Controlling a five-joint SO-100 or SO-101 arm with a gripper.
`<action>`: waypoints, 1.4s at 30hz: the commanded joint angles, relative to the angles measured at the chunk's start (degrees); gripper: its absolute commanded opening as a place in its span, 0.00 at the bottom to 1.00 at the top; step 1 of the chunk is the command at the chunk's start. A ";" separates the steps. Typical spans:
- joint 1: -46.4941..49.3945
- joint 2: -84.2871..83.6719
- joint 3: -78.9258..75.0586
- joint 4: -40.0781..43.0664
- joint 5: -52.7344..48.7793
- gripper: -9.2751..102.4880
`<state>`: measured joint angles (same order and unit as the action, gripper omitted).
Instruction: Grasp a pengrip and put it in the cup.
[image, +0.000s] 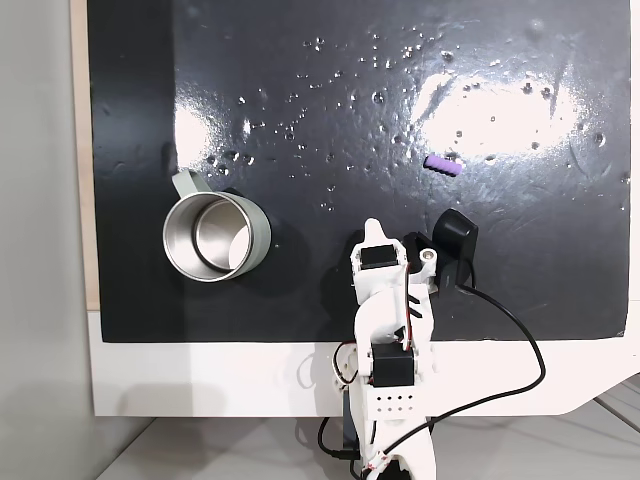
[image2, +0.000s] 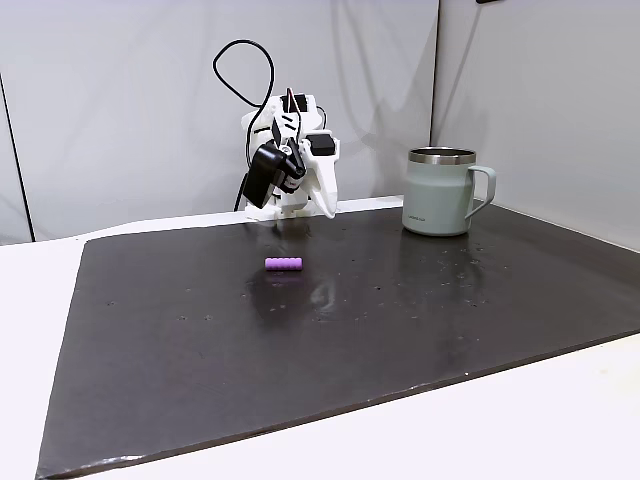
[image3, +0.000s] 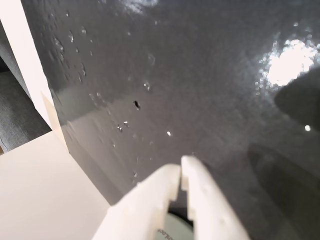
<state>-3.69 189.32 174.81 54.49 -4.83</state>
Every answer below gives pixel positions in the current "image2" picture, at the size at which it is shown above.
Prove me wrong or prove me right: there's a purple pen grip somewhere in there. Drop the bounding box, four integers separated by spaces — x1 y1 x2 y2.
264 256 305 274

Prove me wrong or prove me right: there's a black webcam box with clamp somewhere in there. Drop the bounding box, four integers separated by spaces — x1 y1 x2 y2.
242 140 308 211

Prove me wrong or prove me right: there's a grey mug with steel rim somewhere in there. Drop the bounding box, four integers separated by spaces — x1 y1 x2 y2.
401 146 498 238

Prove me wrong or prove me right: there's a black table mat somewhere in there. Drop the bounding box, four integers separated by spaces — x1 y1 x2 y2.
34 203 640 480

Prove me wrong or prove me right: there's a black webcam cable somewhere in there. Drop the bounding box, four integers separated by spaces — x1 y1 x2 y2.
212 39 278 212

